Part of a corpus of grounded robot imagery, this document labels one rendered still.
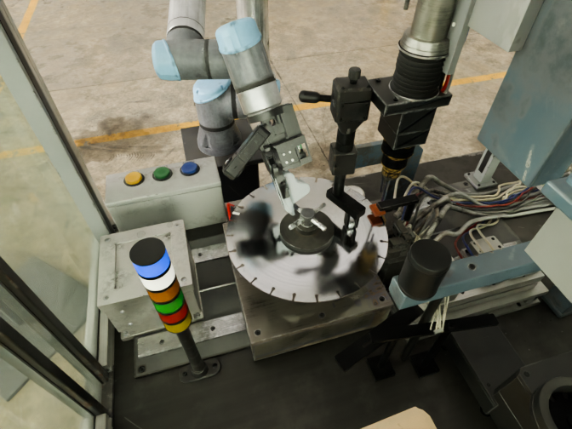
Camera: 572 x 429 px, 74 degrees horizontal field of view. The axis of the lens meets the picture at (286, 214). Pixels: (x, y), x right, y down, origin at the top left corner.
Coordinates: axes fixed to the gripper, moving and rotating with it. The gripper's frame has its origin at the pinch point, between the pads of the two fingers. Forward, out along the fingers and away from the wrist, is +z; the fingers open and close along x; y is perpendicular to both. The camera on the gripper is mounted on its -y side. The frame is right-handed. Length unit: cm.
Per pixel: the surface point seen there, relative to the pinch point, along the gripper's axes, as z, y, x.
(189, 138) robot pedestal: -15, -17, 67
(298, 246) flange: 5.9, -1.0, -5.0
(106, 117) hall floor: -35, -76, 231
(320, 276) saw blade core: 10.6, 0.4, -10.6
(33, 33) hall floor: -133, -137, 377
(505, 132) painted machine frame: -9.2, 27.2, -28.7
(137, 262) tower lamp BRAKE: -10.2, -22.7, -25.7
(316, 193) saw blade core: 1.5, 8.1, 7.8
